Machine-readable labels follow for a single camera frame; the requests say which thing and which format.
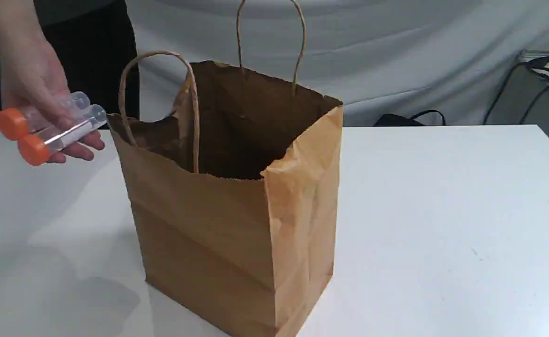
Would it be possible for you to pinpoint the person's bare hand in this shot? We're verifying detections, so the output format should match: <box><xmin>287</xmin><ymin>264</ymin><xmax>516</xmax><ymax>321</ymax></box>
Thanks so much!
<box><xmin>0</xmin><ymin>40</ymin><xmax>106</xmax><ymax>164</ymax></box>

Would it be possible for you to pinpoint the orange-capped clear tube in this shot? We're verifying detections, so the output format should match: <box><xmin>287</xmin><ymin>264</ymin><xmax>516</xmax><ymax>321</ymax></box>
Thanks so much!
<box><xmin>0</xmin><ymin>91</ymin><xmax>90</xmax><ymax>141</ymax></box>
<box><xmin>17</xmin><ymin>104</ymin><xmax>107</xmax><ymax>166</ymax></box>

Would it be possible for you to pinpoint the brown paper bag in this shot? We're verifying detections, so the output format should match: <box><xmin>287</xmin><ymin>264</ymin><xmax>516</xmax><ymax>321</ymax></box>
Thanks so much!
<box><xmin>106</xmin><ymin>0</ymin><xmax>344</xmax><ymax>337</ymax></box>

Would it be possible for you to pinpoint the person's bare forearm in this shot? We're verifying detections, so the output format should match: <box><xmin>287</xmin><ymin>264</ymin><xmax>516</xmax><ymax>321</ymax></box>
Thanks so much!
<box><xmin>0</xmin><ymin>0</ymin><xmax>47</xmax><ymax>66</ymax></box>

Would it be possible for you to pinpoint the person's dark clothed torso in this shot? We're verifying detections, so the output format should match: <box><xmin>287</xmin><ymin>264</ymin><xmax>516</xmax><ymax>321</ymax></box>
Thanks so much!
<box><xmin>0</xmin><ymin>0</ymin><xmax>137</xmax><ymax>113</ymax></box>

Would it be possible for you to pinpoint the grey backdrop cloth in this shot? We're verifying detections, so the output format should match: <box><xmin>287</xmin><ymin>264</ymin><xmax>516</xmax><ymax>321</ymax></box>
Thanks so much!
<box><xmin>127</xmin><ymin>0</ymin><xmax>549</xmax><ymax>126</ymax></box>

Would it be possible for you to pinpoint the black object behind table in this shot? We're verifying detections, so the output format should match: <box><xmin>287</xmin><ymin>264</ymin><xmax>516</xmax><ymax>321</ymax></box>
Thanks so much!
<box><xmin>373</xmin><ymin>110</ymin><xmax>447</xmax><ymax>127</ymax></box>

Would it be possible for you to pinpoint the grey box right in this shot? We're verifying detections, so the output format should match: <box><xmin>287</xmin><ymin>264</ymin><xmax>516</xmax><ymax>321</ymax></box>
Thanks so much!
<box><xmin>482</xmin><ymin>51</ymin><xmax>549</xmax><ymax>138</ymax></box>

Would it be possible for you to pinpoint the black cable bundle right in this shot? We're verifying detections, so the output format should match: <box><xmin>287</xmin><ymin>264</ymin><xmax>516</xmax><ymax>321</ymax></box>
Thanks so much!
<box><xmin>483</xmin><ymin>53</ymin><xmax>549</xmax><ymax>125</ymax></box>

